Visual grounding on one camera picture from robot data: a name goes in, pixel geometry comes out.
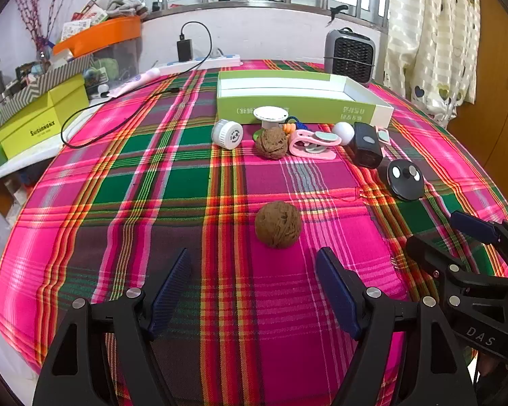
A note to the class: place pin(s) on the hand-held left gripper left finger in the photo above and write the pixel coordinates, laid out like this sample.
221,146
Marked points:
171,292

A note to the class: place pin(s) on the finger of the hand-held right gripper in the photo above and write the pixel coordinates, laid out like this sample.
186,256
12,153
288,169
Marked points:
427,251
474,225

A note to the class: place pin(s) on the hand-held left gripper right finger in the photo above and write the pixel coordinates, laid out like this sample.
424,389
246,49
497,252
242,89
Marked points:
336,292

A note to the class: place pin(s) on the black round disc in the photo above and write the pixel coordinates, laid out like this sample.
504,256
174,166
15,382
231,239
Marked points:
402,186

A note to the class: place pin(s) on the brown walnut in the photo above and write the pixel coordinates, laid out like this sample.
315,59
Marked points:
278,224
271,143

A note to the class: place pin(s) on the black rectangular device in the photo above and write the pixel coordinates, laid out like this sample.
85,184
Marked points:
364,154

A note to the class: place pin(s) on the pink clip green pads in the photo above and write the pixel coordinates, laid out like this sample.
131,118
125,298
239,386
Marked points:
305,148
383,136

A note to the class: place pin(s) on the white ball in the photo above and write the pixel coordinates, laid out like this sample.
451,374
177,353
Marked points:
343,133

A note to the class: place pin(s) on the white round jar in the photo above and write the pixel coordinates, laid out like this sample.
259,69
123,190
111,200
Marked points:
226,133

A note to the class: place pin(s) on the orange blue toy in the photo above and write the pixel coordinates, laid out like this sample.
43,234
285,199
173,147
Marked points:
288,127

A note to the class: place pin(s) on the white round disc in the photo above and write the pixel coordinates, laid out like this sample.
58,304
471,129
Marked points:
271,113

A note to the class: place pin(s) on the green white cardboard box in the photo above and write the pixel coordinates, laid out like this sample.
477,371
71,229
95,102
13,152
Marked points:
279,108

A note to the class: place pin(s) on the plaid tablecloth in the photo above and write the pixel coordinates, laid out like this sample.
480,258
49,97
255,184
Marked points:
194,203

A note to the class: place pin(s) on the wooden wardrobe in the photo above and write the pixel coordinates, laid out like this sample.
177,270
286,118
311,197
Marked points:
499,93

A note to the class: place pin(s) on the cream curtain with hearts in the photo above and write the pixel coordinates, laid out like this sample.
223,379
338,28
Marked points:
432,29

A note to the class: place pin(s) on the yellow-green shoe box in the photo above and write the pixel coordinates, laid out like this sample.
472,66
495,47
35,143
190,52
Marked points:
38,131

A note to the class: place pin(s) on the grey fan heater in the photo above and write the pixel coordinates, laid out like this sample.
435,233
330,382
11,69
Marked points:
349,57

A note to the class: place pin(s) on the small white round gadget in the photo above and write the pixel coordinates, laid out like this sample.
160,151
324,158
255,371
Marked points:
103,89

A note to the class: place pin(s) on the pink white wand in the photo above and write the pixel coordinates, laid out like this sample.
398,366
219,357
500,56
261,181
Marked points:
139,80

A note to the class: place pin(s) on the white power strip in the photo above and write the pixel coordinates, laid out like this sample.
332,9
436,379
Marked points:
203,62

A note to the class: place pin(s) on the black charger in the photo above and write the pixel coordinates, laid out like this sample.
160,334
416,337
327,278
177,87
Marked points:
185,50

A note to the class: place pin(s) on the grey white striped box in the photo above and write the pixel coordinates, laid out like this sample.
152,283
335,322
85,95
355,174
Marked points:
55,78

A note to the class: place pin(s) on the black hook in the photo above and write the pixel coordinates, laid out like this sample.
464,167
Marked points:
338,9

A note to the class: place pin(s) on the clear bin orange lid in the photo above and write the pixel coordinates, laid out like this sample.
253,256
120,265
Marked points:
101,34

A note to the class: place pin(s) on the printed paper packets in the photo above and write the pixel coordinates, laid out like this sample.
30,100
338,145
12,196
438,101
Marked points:
82,19

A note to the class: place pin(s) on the pile of white gloves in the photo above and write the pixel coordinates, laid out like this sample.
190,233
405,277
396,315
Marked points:
125,2

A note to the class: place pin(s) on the purple flower branches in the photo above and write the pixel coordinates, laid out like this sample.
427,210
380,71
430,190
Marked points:
36,21

